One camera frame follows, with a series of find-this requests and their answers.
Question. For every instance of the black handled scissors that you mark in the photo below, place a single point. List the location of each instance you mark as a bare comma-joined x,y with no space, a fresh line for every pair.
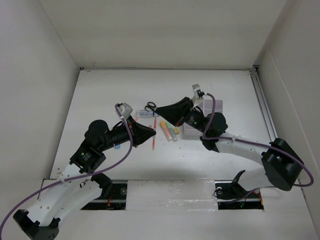
150,106

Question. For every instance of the aluminium rail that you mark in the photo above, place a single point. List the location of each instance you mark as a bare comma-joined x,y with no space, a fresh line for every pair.
266,114

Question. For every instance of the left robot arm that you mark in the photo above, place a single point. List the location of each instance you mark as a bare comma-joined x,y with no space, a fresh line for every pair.
79,183

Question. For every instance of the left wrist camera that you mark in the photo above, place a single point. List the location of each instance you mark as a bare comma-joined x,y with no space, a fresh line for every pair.
123,110

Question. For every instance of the right white organizer box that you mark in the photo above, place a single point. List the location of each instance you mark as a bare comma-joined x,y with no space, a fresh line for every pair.
208,105

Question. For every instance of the blue correction tape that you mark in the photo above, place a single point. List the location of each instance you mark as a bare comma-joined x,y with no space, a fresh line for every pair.
117,147

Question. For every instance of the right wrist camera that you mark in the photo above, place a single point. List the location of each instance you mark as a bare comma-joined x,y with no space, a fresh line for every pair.
199,94

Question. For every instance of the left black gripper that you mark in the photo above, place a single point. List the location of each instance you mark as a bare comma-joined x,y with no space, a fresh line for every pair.
139,133

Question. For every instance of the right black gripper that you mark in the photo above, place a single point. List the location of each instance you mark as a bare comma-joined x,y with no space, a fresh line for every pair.
175,112

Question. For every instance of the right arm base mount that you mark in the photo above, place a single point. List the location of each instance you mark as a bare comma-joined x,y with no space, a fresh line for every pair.
236,198

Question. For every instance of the orange highlighter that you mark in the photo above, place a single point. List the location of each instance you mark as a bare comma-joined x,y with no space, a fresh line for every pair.
165,130

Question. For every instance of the white organizer box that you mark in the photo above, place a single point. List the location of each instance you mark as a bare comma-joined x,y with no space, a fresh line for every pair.
190,133
208,105

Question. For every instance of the white taped panel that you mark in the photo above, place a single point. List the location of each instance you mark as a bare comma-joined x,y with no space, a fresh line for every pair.
171,195

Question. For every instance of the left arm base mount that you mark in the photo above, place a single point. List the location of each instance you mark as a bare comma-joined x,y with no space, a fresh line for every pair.
115,201

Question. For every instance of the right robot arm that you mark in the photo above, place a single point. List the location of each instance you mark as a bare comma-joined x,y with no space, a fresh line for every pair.
280,165

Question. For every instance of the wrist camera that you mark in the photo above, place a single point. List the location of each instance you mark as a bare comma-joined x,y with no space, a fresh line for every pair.
123,110
199,94

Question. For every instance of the green highlighter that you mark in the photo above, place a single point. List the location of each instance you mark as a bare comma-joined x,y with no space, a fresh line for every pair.
171,131

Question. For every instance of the clear glue bottle blue cap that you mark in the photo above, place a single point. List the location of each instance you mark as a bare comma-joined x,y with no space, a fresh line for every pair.
144,114

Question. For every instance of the red pen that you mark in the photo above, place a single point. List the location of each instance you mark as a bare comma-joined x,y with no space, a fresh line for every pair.
154,137

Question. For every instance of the left white organizer box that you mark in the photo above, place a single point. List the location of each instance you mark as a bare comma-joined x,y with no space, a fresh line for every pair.
190,133

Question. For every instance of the yellow eraser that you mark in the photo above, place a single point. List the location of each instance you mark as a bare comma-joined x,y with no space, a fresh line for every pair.
176,131

